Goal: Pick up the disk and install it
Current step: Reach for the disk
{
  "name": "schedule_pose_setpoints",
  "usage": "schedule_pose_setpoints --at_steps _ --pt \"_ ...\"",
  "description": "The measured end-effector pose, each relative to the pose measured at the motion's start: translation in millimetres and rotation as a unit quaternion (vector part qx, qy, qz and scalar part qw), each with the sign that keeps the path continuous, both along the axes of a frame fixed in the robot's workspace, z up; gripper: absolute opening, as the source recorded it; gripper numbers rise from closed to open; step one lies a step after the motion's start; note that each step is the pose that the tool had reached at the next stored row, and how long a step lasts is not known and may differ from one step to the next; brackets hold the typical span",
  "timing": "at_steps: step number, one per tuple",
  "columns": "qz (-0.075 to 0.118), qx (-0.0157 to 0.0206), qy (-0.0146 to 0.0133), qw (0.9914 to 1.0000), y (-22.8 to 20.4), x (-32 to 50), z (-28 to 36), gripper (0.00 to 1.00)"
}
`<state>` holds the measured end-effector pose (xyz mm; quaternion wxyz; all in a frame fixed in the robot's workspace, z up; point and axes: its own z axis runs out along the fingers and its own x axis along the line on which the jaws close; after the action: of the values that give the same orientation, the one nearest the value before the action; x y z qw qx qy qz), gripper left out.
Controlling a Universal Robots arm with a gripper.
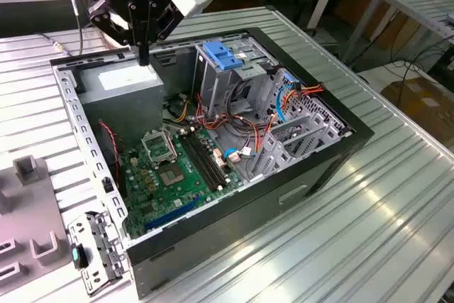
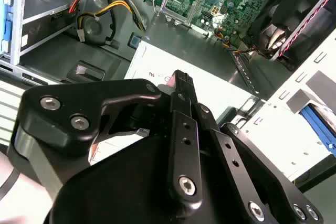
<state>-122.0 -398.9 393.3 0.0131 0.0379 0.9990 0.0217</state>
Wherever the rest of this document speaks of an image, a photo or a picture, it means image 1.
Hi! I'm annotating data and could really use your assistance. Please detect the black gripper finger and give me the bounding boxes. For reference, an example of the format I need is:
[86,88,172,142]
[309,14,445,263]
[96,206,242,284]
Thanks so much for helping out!
[143,1,184,66]
[88,0,145,66]

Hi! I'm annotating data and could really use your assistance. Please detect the grey metal disk bay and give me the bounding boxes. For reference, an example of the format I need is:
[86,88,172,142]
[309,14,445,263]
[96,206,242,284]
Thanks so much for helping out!
[244,68,350,182]

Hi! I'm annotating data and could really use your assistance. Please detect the blue plastic drive latch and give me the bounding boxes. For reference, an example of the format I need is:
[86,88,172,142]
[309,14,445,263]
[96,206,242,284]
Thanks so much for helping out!
[204,40,245,72]

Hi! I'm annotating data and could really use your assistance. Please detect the grey metal drive cage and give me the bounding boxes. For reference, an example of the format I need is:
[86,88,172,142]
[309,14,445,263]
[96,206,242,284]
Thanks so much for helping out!
[194,38,281,119]

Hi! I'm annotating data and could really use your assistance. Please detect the grey power supply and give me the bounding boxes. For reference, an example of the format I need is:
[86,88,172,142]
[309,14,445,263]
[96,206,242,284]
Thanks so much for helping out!
[77,57,165,141]

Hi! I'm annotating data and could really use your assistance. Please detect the metal socket cover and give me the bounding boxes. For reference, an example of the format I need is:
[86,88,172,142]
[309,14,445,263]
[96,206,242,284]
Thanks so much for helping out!
[140,128,177,166]

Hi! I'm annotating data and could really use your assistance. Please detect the black RAM slot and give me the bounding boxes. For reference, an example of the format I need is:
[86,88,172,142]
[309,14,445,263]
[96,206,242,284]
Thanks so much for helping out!
[178,134,218,192]
[186,132,225,187]
[190,131,229,185]
[182,133,221,189]

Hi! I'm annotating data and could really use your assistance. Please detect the black case fan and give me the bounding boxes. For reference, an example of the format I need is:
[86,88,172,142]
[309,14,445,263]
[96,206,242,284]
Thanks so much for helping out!
[96,118,128,199]

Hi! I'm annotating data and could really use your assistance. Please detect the CPU socket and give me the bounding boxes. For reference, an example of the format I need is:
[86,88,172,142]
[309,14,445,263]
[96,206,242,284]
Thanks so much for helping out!
[157,162,187,187]

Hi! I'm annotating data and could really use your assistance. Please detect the green motherboard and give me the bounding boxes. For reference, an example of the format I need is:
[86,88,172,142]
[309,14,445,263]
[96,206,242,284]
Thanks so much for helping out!
[118,127,245,240]

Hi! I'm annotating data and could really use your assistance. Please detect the blue expansion slot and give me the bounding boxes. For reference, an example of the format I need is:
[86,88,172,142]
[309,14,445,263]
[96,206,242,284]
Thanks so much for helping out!
[144,198,199,231]

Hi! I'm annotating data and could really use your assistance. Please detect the grey parts rack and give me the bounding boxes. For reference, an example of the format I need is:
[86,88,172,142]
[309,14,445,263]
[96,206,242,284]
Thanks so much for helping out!
[0,153,72,290]

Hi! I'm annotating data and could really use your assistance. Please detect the black PC case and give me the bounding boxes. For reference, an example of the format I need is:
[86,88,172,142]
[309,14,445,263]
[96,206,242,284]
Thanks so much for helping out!
[49,26,376,300]

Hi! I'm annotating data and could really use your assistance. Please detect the black teal latch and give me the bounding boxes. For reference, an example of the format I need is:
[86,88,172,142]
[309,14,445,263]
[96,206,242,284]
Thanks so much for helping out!
[70,242,89,269]

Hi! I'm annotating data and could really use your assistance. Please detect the metal slat side table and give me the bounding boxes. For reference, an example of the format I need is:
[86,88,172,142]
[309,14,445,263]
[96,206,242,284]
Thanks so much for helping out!
[342,0,454,66]

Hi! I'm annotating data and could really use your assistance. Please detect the brown cardboard box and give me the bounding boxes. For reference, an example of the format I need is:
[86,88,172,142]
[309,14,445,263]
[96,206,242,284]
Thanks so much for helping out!
[381,77,454,141]

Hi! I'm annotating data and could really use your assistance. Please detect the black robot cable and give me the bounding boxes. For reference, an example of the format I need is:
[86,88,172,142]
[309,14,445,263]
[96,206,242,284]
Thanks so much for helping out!
[37,0,104,58]

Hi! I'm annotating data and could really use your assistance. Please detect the yellow orange power wires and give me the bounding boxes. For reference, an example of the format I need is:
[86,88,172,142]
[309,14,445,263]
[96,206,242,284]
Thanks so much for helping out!
[170,99,191,123]

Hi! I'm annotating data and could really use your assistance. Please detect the red fan wire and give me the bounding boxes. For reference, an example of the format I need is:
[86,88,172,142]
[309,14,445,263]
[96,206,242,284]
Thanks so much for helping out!
[97,121,121,176]

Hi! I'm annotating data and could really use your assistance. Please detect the red orange wire bundle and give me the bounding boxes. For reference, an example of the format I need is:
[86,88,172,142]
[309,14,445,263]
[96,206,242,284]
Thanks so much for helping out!
[194,93,270,155]

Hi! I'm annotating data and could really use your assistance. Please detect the blue data wire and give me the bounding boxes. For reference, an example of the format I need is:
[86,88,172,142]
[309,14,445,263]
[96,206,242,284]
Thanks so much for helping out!
[275,72,298,123]
[223,147,257,158]

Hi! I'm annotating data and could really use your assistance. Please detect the pink wire connector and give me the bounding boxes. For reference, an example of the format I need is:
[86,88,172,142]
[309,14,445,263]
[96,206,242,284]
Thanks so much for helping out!
[228,146,253,165]

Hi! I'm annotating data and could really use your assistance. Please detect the metal slot cover bracket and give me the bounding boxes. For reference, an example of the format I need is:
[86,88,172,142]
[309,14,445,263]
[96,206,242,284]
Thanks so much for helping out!
[67,210,128,299]

